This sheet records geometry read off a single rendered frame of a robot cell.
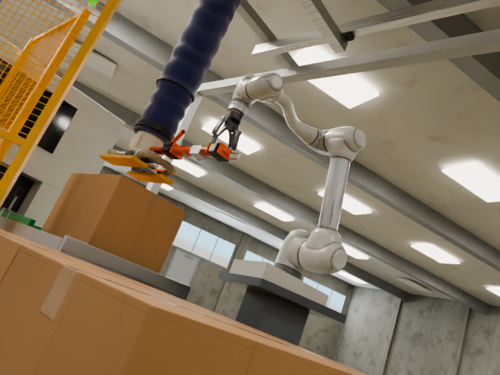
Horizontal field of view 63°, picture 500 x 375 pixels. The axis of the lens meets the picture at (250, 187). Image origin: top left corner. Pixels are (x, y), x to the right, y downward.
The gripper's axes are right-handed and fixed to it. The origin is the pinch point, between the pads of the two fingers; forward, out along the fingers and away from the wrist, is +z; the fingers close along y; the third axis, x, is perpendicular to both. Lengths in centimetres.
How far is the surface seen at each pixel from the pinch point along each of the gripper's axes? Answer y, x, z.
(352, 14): -170, -101, -277
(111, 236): 14, -29, 52
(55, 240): 35, -30, 63
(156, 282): -14, -22, 63
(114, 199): 20, -30, 37
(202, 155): 0.9, -9.5, 2.6
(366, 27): -115, -33, -189
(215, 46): -3, -48, -74
